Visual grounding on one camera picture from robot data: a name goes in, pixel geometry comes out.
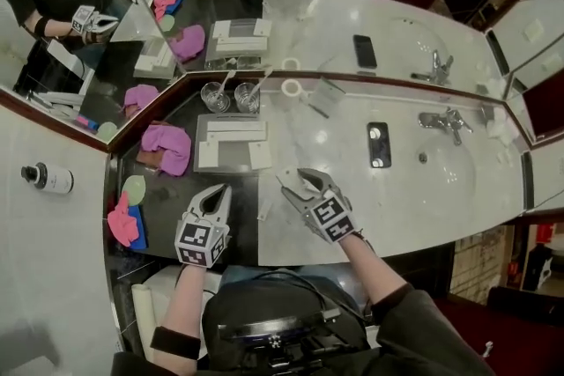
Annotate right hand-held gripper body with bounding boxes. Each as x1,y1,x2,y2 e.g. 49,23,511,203
301,188,356,244

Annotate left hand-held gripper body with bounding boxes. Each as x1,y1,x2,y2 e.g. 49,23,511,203
174,213,231,269

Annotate person's left forearm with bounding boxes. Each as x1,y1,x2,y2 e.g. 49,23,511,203
153,263,208,366

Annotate black forearm band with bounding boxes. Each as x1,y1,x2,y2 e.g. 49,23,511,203
149,325,202,361

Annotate person's right forearm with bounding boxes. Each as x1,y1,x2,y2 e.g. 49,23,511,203
338,232,415,307

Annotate blue cloth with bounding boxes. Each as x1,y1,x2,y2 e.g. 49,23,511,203
128,205,149,251

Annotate person's blue jeans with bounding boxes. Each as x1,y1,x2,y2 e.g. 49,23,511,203
219,263,353,291

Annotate clear plastic tray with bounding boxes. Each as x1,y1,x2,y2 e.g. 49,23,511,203
193,114,274,175

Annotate pale green round pad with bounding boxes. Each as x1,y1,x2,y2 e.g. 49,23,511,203
122,174,147,206

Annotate purple cloth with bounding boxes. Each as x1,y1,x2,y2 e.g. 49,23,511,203
140,123,193,177

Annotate brown cloth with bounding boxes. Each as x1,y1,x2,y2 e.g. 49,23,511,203
136,149,162,166

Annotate black smartphone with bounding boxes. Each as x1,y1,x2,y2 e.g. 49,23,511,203
367,122,392,169

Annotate cream paper roll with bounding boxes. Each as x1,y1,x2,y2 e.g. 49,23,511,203
130,284,155,356

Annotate person's dark shirt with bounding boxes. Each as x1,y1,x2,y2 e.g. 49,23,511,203
109,279,494,376

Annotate white toilet paper roll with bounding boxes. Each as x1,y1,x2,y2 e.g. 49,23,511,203
280,78,309,102

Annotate glass tumbler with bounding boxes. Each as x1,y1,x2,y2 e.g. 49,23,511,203
234,82,262,114
200,82,232,114

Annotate white sink basin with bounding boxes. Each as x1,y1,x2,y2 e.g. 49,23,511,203
413,134,478,212

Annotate chrome faucet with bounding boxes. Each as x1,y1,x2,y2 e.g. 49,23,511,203
417,107,474,146

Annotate white pump bottle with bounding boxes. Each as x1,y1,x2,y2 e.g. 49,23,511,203
20,162,75,193

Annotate white folded towel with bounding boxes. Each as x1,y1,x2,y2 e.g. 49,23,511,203
486,107,521,146

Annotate dark red wooden door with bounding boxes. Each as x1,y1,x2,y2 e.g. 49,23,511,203
434,285,564,376

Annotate angled mirror panel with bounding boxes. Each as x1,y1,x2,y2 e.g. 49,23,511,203
484,0,564,146
0,0,189,151

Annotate black chest camera mount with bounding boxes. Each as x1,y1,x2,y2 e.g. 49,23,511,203
218,307,367,376

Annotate large wall mirror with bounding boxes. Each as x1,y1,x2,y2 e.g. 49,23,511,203
105,0,508,100

